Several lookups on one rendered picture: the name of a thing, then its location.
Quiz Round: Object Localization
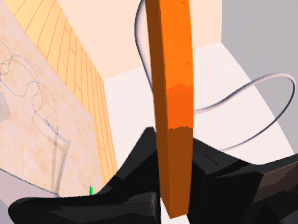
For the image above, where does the orange bar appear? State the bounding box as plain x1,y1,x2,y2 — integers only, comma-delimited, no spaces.
145,0,194,218

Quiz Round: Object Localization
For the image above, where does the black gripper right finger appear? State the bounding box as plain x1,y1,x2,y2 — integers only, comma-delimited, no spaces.
186,137,298,224

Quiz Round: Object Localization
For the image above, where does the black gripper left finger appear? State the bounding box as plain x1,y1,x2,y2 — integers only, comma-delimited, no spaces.
8,127,161,224

